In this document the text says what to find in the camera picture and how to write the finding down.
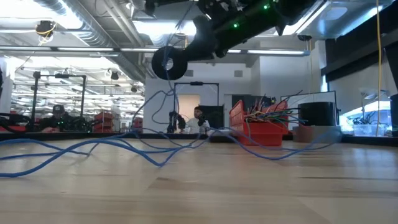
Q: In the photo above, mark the black metal table frame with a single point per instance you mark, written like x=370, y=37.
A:
x=62, y=136

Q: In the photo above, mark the red shelf rack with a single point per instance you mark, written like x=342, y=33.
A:
x=105, y=119

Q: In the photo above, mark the long ceiling light bar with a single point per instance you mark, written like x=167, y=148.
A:
x=93, y=49

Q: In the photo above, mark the black gantry frame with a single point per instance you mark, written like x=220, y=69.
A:
x=196, y=83
x=83, y=99

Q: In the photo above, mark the grey wall vent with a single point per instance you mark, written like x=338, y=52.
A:
x=189, y=74
x=238, y=73

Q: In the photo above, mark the red plastic bin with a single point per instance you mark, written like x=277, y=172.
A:
x=261, y=137

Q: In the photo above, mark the silver ventilation duct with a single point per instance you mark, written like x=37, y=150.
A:
x=77, y=18

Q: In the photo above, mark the black security camera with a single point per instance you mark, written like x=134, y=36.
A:
x=304, y=38

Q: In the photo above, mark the clear plastic container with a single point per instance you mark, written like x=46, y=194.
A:
x=365, y=130

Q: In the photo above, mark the grey plastic case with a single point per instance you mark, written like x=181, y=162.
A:
x=222, y=133

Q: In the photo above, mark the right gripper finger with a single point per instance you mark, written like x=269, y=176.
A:
x=194, y=54

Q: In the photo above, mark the black tape roll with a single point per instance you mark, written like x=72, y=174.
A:
x=317, y=114

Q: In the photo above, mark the person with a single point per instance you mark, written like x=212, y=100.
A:
x=58, y=110
x=197, y=113

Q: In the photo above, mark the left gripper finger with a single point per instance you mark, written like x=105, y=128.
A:
x=150, y=7

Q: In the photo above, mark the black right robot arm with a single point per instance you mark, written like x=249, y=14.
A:
x=264, y=18

